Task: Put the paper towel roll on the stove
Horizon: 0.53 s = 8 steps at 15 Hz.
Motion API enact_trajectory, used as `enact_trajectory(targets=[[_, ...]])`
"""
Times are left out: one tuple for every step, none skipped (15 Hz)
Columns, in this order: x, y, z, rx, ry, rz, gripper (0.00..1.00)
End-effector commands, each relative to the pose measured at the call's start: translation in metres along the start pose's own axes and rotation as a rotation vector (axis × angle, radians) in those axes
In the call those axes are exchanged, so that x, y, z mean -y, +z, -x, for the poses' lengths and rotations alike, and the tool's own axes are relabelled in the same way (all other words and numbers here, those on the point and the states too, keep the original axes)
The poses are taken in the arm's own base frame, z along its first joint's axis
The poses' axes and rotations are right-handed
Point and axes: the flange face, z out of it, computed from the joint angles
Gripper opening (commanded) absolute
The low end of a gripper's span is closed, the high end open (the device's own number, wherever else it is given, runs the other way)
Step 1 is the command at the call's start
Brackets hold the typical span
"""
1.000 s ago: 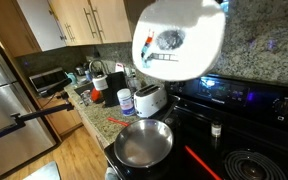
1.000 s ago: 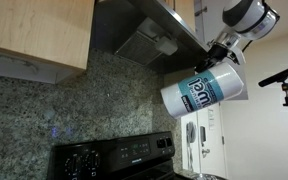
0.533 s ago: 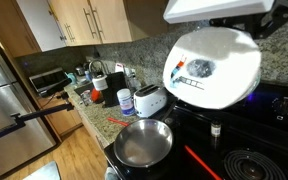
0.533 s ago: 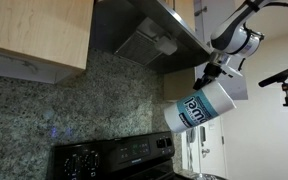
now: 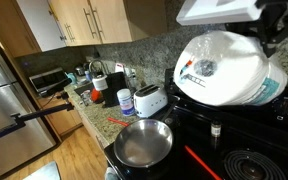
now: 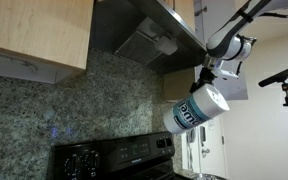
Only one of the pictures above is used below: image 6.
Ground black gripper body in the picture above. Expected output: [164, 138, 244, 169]
[198, 68, 218, 86]

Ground white blue-label canister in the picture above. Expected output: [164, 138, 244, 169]
[162, 83, 231, 136]

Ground black stove knob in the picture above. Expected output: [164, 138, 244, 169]
[156, 138, 167, 149]
[83, 151, 101, 169]
[63, 155, 82, 174]
[164, 137, 174, 148]

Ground black stove control panel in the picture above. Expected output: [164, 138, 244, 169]
[47, 131, 176, 180]

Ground white-faced cabinet door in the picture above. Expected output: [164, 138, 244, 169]
[193, 0, 250, 101]

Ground white paper notice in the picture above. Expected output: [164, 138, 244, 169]
[207, 118, 217, 132]

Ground black door lock box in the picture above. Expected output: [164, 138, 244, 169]
[199, 125, 208, 148]

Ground white hood lamp cover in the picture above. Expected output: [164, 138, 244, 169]
[154, 34, 178, 56]

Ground silver door lever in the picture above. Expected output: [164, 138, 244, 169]
[201, 148, 212, 158]

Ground metal cabinet hinge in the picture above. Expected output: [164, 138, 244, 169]
[193, 5, 208, 17]

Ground wooden cabinet door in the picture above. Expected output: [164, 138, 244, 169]
[163, 0, 196, 32]

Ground metal mesh hood filter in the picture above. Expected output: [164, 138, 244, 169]
[113, 31, 162, 66]

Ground white door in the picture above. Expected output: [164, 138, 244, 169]
[180, 114, 229, 179]

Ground steel pot lid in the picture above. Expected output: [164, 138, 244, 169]
[190, 173, 220, 180]

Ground steel range hood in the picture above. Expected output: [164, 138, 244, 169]
[89, 0, 208, 75]

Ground narrow wooden wall cabinet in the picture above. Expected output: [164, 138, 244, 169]
[163, 68, 202, 103]

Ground gray round wall object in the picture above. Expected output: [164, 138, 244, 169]
[185, 128, 198, 144]

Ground black bar camera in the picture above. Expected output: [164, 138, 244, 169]
[257, 62, 288, 89]

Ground large wooden wall cabinet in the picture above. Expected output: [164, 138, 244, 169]
[0, 0, 95, 84]

